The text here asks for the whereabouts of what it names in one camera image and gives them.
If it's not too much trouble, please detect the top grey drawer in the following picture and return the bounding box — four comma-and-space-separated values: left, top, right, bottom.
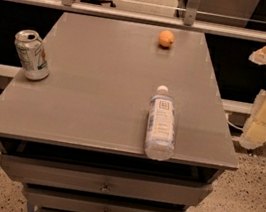
0, 154, 212, 206

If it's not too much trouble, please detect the green and white soda can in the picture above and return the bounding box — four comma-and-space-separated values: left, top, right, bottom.
15, 29, 50, 81

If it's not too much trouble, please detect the middle grey drawer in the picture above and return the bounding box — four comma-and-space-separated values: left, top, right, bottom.
23, 187, 182, 212

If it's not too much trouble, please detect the clear blue-labelled plastic bottle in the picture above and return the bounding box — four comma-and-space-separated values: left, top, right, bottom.
144, 85, 175, 161

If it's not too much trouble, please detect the white cable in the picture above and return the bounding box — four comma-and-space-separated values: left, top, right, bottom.
224, 114, 247, 133

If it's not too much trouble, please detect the grey drawer cabinet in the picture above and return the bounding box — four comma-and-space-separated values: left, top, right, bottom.
0, 13, 238, 212

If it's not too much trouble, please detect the orange fruit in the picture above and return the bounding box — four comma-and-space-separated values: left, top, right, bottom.
158, 30, 175, 48

